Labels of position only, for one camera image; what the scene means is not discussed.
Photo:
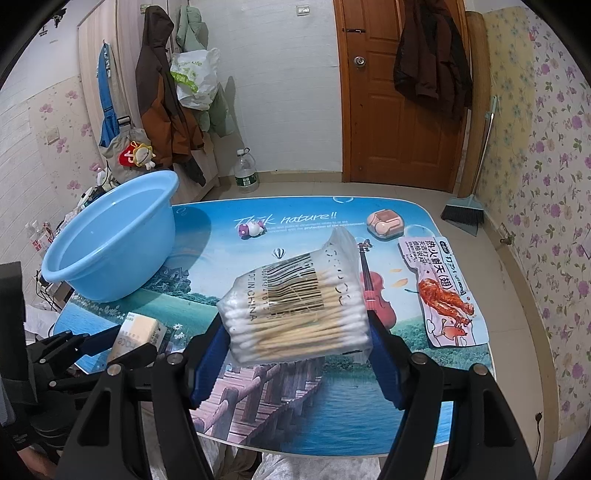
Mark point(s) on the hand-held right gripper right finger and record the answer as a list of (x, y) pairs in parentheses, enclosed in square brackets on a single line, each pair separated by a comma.
[(385, 364)]

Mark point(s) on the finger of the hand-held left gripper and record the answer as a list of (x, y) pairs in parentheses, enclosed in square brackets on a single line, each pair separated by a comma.
[(134, 356), (94, 341)]

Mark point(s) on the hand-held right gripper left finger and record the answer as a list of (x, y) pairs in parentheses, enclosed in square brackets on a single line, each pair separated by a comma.
[(210, 364)]

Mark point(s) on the yellow white tissue pack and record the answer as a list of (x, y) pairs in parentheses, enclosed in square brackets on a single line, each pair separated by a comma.
[(138, 330)]

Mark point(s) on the cotton swab pack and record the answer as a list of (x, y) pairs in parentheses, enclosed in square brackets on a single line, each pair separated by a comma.
[(286, 314)]

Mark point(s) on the chicken wing snack packet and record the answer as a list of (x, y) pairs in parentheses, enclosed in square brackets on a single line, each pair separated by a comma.
[(443, 286)]

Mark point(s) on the light blue plastic basin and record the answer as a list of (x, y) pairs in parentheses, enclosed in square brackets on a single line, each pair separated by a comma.
[(106, 240)]

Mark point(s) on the small pink plastic case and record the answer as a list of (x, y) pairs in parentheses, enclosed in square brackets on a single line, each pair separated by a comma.
[(385, 224)]

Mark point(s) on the purple white toy figure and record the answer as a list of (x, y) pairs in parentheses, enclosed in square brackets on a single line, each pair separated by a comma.
[(250, 230)]

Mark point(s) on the broom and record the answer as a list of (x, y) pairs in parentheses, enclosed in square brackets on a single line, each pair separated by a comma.
[(455, 217)]

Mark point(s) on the brass door stopper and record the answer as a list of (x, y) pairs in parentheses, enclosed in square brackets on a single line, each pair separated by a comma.
[(508, 239)]

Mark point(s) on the teal dustpan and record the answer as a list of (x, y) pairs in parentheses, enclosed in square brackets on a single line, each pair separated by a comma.
[(471, 207)]

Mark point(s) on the beige hanging bag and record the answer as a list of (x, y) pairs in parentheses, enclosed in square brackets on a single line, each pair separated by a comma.
[(113, 157)]

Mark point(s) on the red yellow plush toy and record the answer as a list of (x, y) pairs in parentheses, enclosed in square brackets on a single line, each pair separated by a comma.
[(136, 154)]

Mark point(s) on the large clear water bottle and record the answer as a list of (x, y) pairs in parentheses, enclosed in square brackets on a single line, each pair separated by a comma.
[(245, 175)]

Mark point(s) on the blue hanging garment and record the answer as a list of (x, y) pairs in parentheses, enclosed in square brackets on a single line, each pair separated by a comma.
[(107, 115)]

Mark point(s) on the brown orange hanging jacket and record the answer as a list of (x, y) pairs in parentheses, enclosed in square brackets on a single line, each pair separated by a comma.
[(161, 115)]

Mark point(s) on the brown wooden door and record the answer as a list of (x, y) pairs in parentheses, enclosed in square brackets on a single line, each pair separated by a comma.
[(369, 115)]

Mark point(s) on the white green plastic bag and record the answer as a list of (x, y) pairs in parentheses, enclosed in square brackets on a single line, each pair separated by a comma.
[(196, 78)]

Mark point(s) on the metal door knob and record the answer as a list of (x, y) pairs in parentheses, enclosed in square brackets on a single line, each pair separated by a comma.
[(359, 62)]

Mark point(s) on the dark brown hanging jacket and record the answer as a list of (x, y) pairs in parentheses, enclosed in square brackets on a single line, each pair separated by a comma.
[(429, 60)]

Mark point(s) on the light wooden wardrobe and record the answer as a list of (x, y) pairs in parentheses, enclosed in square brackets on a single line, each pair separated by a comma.
[(129, 27)]

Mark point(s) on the pale green hanging garment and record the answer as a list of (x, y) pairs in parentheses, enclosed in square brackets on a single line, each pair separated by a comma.
[(191, 27)]

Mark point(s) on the white wall switch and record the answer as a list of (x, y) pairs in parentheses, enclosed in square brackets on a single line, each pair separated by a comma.
[(51, 134)]

